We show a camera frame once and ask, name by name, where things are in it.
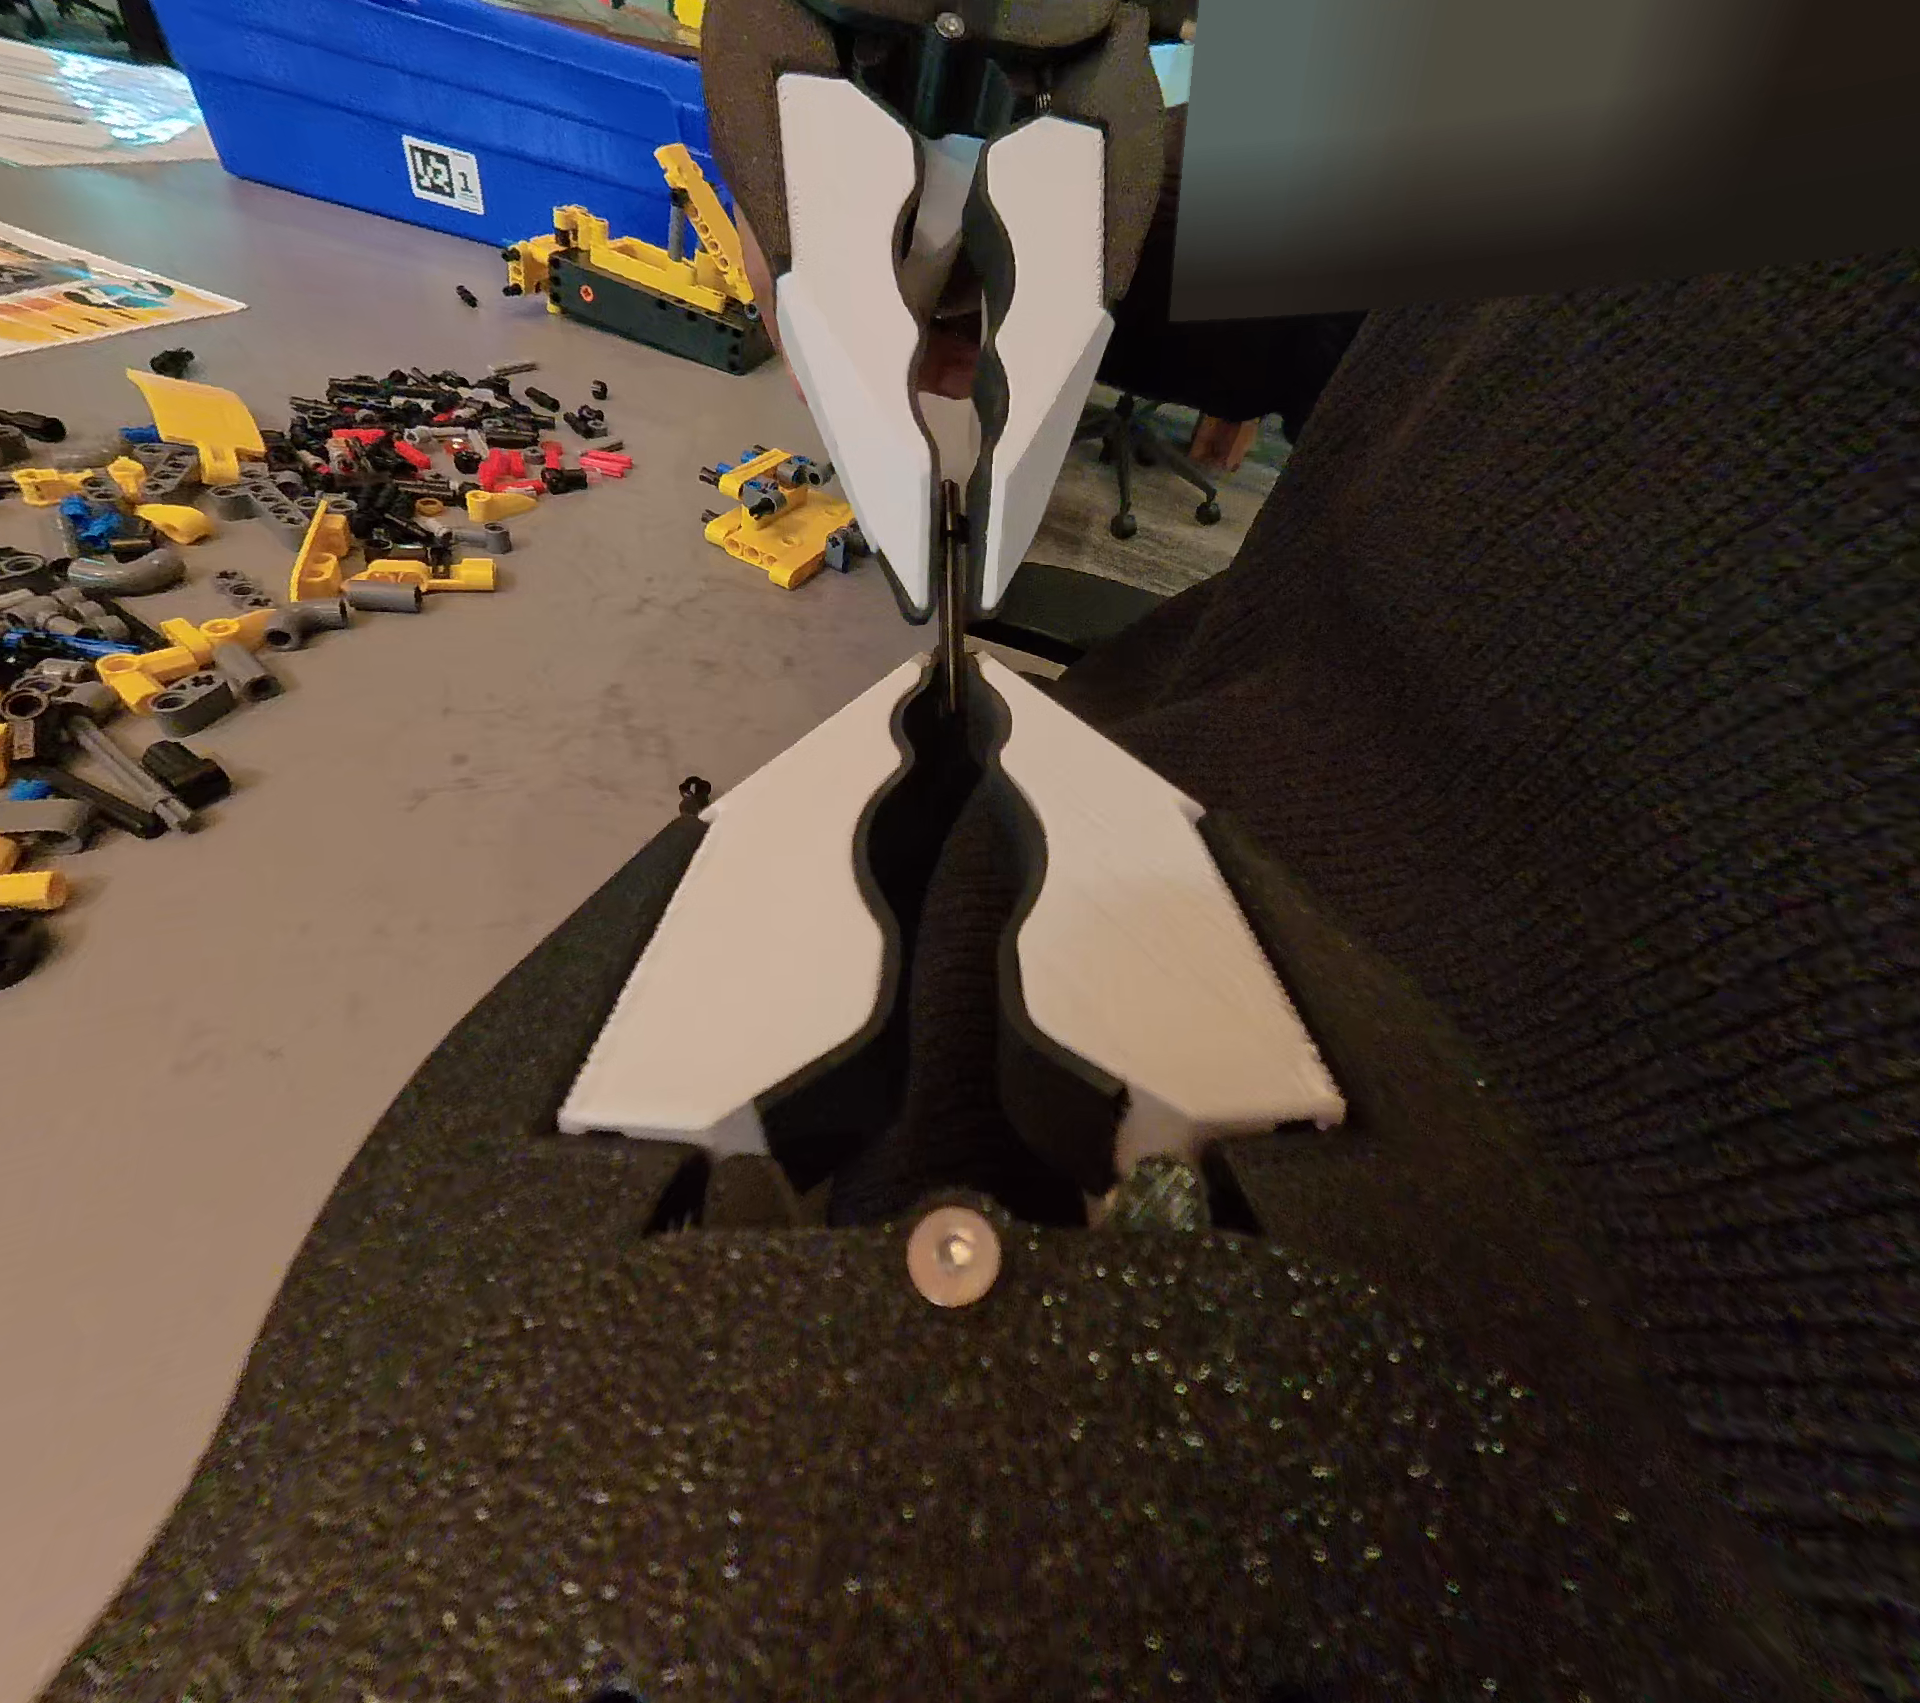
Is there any black office chair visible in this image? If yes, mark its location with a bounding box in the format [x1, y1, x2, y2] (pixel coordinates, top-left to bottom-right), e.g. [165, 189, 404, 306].
[1071, 384, 1290, 543]

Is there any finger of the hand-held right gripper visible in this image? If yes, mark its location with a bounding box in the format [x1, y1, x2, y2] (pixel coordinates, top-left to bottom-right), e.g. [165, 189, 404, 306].
[771, 71, 950, 626]
[958, 117, 1121, 619]

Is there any plastic wrapped paper sheet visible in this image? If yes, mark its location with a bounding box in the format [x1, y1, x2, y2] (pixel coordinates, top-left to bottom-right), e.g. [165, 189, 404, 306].
[0, 39, 218, 168]

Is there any thin black axle rod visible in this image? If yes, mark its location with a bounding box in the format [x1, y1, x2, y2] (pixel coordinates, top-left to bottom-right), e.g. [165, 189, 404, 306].
[935, 475, 964, 718]

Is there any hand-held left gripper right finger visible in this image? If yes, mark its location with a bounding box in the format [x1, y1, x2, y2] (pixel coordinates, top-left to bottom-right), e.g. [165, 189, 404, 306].
[964, 656, 1347, 1157]

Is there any blue plastic bin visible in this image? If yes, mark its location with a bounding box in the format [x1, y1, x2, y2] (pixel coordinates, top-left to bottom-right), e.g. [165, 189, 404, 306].
[119, 0, 736, 242]

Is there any person's black sweater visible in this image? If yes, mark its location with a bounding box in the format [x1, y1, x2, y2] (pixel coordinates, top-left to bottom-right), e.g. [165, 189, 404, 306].
[824, 255, 1920, 1703]

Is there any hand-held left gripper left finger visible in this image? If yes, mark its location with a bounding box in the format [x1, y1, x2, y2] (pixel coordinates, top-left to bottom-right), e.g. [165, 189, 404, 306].
[557, 661, 946, 1163]

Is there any printed instruction sheet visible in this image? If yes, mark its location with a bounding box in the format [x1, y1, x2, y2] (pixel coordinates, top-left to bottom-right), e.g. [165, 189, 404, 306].
[0, 223, 248, 362]

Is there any partly built yellow toy model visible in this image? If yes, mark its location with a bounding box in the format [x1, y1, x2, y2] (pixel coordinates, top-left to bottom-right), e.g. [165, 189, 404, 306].
[501, 143, 773, 373]

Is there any pile of toy building pieces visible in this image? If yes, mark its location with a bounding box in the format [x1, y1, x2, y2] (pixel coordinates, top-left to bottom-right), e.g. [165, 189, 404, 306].
[0, 345, 639, 993]

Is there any small yellow brick assembly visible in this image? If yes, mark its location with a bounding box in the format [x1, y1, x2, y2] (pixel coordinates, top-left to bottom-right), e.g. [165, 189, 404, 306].
[699, 444, 872, 587]

